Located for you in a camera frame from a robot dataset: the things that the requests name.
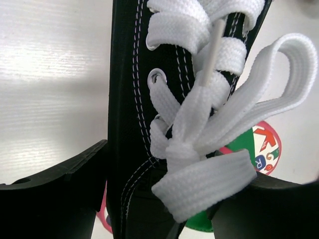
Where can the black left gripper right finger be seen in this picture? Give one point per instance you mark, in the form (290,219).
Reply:
(269,208)

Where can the black canvas sneaker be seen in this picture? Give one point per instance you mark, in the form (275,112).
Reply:
(174,102)

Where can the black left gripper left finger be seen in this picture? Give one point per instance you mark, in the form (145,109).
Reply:
(60,202)

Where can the pink printed sandal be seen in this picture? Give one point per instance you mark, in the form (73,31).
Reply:
(265,148)

